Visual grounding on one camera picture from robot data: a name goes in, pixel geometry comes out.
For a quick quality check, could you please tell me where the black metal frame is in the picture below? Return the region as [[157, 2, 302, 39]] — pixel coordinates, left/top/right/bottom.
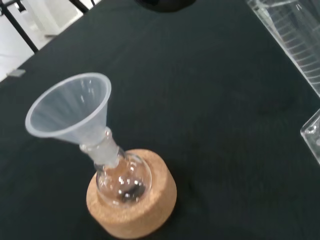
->
[[0, 0, 90, 53]]

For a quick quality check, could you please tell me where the clear glass round-bottom flask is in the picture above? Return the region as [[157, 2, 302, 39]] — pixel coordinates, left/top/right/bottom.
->
[[79, 126, 153, 206]]

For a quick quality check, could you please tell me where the translucent white plastic funnel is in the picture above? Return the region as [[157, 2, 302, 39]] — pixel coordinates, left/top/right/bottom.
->
[[24, 72, 112, 147]]

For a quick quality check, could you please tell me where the black bench cloth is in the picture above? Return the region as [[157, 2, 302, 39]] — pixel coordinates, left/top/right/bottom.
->
[[0, 0, 320, 240]]

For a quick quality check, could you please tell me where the brown cork ring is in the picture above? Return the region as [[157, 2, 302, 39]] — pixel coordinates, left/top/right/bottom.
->
[[86, 148, 178, 238]]

